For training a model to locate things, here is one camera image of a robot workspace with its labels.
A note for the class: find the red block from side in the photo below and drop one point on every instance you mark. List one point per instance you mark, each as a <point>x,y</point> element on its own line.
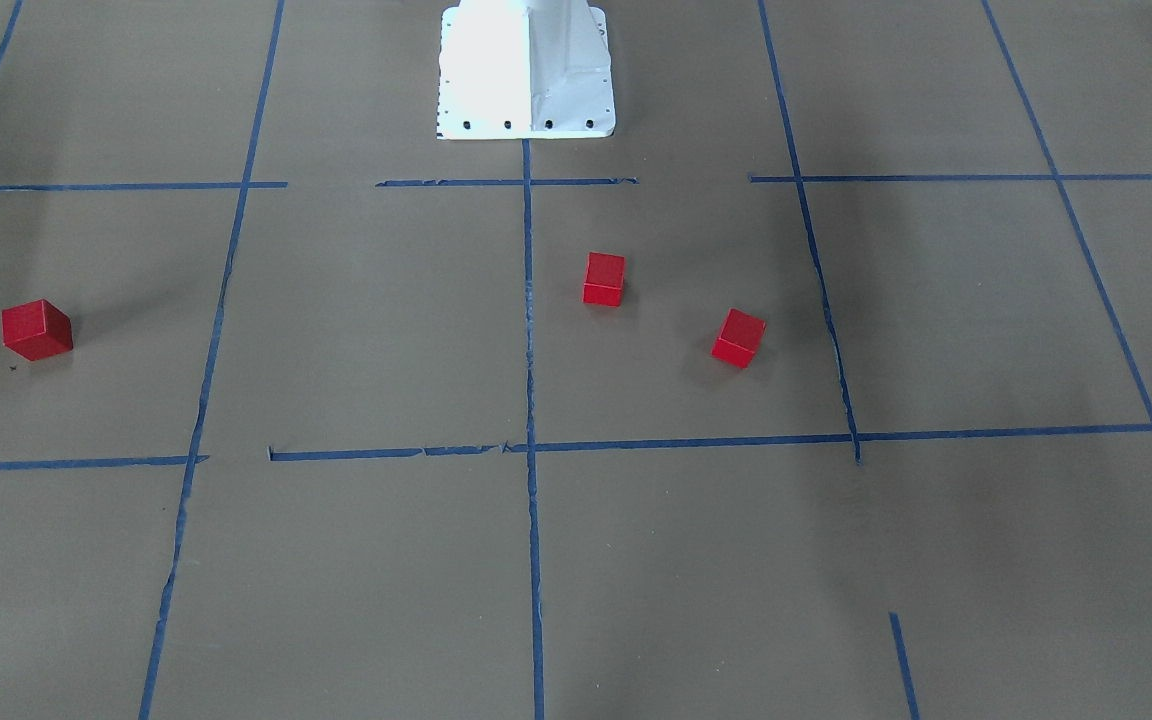
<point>36,330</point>

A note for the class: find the red block middle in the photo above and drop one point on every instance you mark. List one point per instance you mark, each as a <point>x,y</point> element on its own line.
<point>604,279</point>

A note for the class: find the white camera mast base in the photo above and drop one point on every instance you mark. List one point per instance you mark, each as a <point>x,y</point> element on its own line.
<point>517,70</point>

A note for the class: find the red block tilted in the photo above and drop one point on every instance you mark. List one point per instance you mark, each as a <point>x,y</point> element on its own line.
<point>738,339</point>

